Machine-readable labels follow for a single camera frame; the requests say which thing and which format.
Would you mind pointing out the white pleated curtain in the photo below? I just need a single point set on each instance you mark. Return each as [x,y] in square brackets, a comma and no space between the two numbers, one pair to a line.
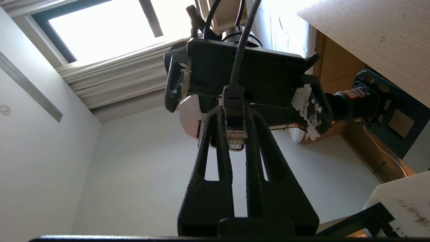
[117,77]

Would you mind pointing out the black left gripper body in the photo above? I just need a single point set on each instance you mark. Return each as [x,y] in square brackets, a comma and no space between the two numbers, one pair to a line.
[262,74]

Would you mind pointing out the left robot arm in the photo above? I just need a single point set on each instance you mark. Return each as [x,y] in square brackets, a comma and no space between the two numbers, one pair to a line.
[386,195]

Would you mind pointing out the linear air vent grille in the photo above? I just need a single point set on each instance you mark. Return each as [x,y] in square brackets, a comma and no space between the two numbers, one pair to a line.
[30,87]

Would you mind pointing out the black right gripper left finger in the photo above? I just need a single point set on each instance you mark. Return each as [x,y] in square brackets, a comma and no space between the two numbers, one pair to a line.
[205,208]

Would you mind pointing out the wooden desk side panel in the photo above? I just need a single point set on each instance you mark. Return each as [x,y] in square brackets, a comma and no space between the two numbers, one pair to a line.
[339,64]

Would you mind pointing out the bright window dark frame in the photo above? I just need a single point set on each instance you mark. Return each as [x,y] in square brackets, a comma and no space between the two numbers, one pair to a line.
[100,27]

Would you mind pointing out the small black connector front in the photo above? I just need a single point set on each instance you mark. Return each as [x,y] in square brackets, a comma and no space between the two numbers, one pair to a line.
[235,111]

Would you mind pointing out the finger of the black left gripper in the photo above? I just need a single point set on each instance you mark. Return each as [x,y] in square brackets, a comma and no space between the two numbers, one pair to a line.
[176,84]
[312,107]

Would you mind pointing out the round white ceiling fixture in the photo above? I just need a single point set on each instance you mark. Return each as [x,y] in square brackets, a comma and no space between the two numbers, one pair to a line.
[4,110]

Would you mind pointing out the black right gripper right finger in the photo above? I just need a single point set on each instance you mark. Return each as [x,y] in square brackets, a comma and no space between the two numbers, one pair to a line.
[285,208]

